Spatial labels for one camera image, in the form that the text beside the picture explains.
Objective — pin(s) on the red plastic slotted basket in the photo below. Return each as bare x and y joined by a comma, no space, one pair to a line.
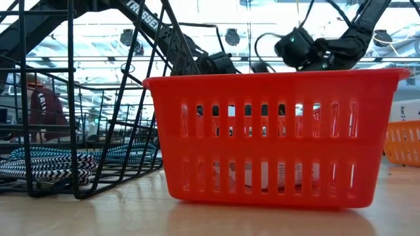
272,147

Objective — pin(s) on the white charger plug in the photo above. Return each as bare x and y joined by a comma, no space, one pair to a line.
248,175
297,177

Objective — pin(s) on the white product box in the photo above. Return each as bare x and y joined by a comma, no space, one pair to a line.
405,111

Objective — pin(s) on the orange plastic slotted basket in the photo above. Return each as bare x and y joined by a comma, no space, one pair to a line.
407,126

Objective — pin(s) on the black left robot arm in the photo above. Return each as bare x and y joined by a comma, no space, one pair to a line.
154,23

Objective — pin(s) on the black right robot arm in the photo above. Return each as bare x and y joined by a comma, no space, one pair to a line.
357,36

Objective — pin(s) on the person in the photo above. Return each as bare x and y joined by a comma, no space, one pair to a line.
46,105

